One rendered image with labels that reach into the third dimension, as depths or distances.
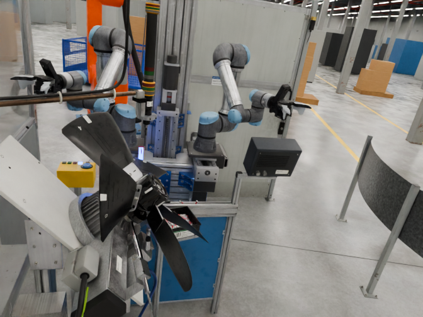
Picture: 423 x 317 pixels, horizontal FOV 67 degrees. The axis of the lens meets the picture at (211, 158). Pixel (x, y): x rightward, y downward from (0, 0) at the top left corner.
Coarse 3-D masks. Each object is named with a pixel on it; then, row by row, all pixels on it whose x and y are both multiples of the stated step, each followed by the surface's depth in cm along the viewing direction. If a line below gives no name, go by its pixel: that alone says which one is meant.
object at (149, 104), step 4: (152, 0) 99; (156, 0) 96; (148, 96) 107; (152, 96) 108; (148, 100) 108; (152, 100) 109; (148, 104) 108; (152, 104) 110; (148, 108) 109; (148, 112) 110; (144, 120) 111; (144, 124) 112; (148, 124) 112
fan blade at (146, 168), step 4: (140, 160) 144; (136, 164) 137; (140, 164) 139; (144, 164) 140; (148, 164) 142; (152, 164) 146; (140, 168) 134; (144, 168) 135; (148, 168) 136; (152, 168) 139; (156, 168) 142; (160, 168) 147; (144, 172) 130; (148, 172) 131; (152, 172) 133; (156, 172) 135; (160, 172) 138; (164, 172) 142; (160, 176) 132
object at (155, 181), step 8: (152, 176) 115; (144, 184) 109; (152, 184) 108; (160, 184) 117; (144, 192) 108; (152, 192) 108; (160, 192) 109; (144, 200) 108; (152, 200) 109; (160, 200) 110; (136, 208) 110; (144, 208) 110; (136, 216) 109; (144, 216) 114
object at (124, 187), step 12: (108, 168) 85; (120, 168) 91; (108, 180) 84; (120, 180) 90; (132, 180) 98; (108, 192) 84; (120, 192) 90; (132, 192) 100; (108, 204) 83; (120, 204) 92; (108, 216) 84; (120, 216) 94; (108, 228) 85
